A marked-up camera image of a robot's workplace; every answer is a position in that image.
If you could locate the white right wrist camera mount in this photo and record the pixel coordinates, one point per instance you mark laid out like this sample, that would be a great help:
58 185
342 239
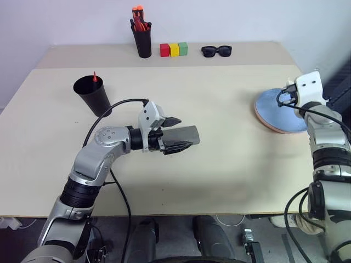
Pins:
310 86

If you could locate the green wooden block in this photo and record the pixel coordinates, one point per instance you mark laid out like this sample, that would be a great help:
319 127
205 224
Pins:
183 49

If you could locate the dark mesh chair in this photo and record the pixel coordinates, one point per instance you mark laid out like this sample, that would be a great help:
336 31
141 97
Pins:
340 87

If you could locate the grey glasses case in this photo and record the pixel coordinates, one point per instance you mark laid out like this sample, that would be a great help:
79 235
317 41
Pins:
182 133

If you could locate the black floor device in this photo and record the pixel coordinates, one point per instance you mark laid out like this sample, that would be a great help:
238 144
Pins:
252 248

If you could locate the red and black marker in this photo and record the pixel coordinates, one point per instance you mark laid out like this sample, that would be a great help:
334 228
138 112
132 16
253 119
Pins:
95 78

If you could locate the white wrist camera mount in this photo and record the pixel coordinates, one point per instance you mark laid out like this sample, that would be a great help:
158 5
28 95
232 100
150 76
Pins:
310 86
148 115

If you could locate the red wooden block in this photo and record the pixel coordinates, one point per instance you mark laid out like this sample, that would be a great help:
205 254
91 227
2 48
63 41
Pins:
164 51

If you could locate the black pen holder cup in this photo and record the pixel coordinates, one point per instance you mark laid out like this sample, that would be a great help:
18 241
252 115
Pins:
142 45

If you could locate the blue plate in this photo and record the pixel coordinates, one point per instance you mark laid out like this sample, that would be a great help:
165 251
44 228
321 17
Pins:
271 109

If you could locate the orange capped marker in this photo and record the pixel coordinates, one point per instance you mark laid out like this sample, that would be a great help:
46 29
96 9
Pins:
140 8
135 8

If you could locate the black plastic cup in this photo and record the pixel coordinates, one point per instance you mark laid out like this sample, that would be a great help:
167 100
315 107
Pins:
94 100

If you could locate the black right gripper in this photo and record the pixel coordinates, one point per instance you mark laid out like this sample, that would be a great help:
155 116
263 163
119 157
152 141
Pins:
291 91

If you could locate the black sunglasses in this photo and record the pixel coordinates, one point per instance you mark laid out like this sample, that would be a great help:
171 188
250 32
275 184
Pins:
209 51

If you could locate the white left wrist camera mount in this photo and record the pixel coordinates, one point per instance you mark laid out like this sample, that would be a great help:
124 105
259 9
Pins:
148 115

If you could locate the pink plate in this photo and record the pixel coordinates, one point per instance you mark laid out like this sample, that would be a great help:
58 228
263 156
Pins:
270 127

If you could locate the yellow wooden block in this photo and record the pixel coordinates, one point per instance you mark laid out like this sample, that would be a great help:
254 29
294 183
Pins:
174 50

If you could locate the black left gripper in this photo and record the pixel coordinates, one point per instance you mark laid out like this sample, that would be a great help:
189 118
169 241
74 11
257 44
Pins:
155 137

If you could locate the dark rounded shape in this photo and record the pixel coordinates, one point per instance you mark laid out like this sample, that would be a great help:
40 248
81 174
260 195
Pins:
212 238
142 241

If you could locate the red pen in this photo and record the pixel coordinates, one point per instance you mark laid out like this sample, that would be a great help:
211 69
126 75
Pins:
139 26

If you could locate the black pen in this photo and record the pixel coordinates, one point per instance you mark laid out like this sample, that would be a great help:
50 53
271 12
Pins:
149 25

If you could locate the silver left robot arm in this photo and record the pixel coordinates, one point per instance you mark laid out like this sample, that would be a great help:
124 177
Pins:
93 159

